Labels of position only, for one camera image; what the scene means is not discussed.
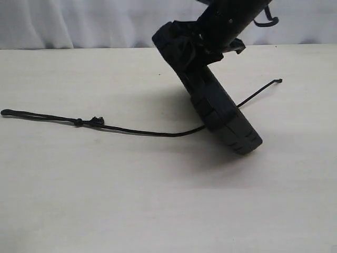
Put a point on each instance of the white backdrop curtain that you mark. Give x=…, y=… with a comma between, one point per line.
x=104, y=24

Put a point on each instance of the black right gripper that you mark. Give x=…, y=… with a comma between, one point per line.
x=206, y=43

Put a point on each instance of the black plastic carry case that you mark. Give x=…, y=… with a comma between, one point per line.
x=217, y=110

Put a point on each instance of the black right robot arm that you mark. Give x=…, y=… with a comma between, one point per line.
x=238, y=12

